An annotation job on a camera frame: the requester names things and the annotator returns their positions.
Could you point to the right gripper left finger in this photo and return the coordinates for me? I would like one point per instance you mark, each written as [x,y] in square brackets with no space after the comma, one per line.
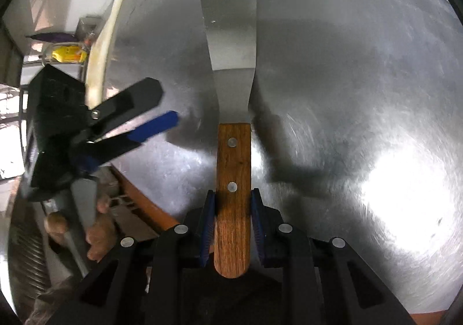
[143,282]

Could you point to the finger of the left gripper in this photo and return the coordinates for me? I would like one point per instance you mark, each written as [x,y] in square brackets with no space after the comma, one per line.
[93,155]
[123,107]

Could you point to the person's left hand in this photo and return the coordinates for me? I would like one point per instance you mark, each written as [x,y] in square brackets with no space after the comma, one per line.
[101,236]

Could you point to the yellowish cutting board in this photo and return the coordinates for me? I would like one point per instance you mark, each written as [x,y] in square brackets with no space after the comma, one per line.
[98,56]

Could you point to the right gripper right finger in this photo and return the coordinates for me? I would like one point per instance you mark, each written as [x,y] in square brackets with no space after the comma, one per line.
[323,282]

